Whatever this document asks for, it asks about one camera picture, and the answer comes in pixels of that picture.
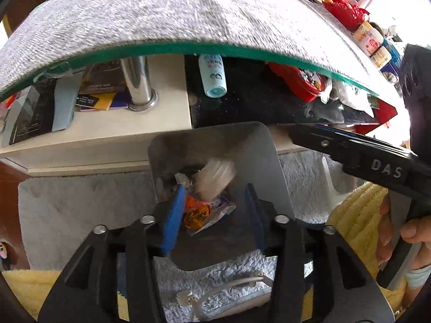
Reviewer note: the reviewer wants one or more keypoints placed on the chrome table leg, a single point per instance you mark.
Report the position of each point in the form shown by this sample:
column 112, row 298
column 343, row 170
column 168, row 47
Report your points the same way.
column 136, row 74

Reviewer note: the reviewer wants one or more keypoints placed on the light blue bottle under table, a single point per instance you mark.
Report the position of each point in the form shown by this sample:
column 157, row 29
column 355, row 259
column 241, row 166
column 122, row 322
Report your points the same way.
column 213, row 77

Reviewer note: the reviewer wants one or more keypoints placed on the red round tin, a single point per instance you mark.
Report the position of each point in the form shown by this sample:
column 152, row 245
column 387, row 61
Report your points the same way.
column 304, row 84

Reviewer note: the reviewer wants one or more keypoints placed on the red plastic basket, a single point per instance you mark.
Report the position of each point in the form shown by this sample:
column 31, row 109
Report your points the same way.
column 351, row 16

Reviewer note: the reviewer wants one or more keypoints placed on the white green snack pouch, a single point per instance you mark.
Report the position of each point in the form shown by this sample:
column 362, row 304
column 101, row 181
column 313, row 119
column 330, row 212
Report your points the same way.
column 219, row 209

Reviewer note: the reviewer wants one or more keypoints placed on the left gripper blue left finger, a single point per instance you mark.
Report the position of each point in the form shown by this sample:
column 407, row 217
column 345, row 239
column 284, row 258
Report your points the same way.
column 173, row 220

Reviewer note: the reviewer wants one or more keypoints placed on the black trash bin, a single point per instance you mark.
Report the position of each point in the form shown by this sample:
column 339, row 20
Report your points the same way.
column 177, row 156

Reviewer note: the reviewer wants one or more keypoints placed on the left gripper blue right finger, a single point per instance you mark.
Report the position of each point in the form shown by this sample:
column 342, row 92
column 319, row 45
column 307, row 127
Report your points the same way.
column 257, row 216

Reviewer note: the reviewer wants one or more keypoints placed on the white pink bottle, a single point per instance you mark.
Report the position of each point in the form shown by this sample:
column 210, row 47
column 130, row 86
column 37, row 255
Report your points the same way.
column 371, row 41

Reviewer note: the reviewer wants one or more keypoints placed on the cream yellow bottle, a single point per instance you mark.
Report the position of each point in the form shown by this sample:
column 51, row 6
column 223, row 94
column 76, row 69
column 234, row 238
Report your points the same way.
column 362, row 31

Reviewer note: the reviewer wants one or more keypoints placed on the yellow fluffy blanket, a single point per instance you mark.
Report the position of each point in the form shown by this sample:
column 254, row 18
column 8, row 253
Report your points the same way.
column 356, row 219

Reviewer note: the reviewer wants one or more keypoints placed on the red gold foil wrapper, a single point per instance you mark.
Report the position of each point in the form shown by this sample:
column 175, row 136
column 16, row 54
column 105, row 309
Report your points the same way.
column 195, row 213

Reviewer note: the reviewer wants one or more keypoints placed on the person's right hand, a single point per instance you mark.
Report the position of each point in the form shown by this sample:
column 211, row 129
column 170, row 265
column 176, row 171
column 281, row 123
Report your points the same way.
column 404, row 235

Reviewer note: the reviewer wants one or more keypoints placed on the grey woven table mat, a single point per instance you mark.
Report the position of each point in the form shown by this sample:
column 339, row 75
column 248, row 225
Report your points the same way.
column 62, row 35

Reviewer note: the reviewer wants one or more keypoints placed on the small cream bottle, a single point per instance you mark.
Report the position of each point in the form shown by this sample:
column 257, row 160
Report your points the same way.
column 381, row 57

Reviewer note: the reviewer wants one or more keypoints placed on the crumpled white tissue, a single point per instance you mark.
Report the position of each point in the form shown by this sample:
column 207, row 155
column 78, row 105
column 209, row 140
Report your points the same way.
column 213, row 178

